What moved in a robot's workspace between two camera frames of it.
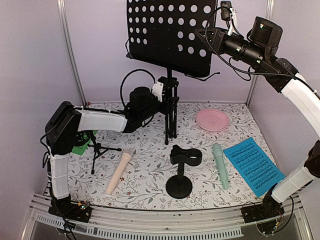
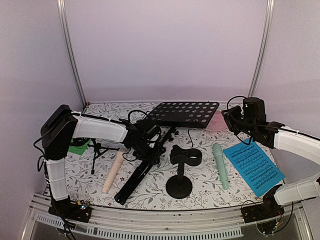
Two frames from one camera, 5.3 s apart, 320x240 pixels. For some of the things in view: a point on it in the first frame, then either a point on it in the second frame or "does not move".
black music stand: [176, 34] → [172, 115]
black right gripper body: [219, 45] → [236, 123]
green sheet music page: [79, 150] does not move
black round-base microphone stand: [179, 186] does not move
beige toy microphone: [126, 156] → [113, 169]
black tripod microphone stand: [99, 150] does not move
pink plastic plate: [212, 119] does not move
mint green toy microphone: [220, 162] does not move
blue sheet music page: [261, 175] does not move
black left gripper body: [167, 106] → [142, 152]
